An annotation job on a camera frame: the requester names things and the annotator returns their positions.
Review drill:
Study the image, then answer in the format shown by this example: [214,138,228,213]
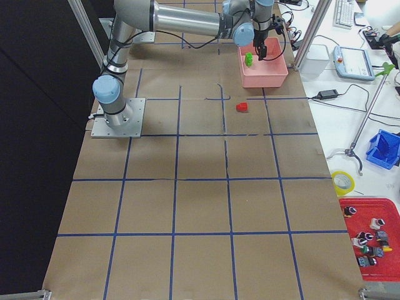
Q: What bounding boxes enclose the red toy block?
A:
[236,102,248,113]

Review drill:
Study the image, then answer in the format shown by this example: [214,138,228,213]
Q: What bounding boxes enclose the blue storage bin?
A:
[366,129,399,170]

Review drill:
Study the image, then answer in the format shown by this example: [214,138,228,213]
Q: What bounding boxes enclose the white keyboard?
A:
[332,0,355,29]

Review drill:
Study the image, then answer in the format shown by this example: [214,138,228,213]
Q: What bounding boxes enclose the aluminium frame post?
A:
[293,0,331,71]

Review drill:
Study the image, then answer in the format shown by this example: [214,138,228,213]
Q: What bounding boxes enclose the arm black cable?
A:
[102,6,287,73]

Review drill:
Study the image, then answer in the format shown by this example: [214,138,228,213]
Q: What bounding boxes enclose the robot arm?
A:
[92,1,284,137]

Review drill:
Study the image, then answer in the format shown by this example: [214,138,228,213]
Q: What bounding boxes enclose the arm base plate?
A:
[132,29,156,44]
[91,98,146,138]

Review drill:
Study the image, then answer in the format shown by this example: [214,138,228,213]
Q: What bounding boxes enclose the pink plastic box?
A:
[237,37,288,88]

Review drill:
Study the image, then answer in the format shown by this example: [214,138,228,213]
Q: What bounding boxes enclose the black power adapter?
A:
[316,89,339,100]

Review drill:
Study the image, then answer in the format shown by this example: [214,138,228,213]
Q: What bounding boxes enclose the teach pendant tablet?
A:
[332,46,375,81]

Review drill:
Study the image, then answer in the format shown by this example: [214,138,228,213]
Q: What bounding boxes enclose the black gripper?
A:
[253,14,284,61]

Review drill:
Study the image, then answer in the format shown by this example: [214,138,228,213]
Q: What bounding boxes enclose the red parts tray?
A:
[339,197,399,282]

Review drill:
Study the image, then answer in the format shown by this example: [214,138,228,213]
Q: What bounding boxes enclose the reacher grabber tool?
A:
[326,62,395,176]

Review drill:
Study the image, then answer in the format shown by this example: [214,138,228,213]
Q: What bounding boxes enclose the yellow tape roll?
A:
[332,171,355,196]

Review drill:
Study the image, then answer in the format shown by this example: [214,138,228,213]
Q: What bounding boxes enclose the green toy block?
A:
[244,52,253,67]

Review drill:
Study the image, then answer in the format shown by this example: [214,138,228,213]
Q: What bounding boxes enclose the brown paper table cover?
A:
[43,34,363,299]

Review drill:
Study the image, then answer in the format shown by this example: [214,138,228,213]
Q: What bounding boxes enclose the white square device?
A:
[301,44,330,75]

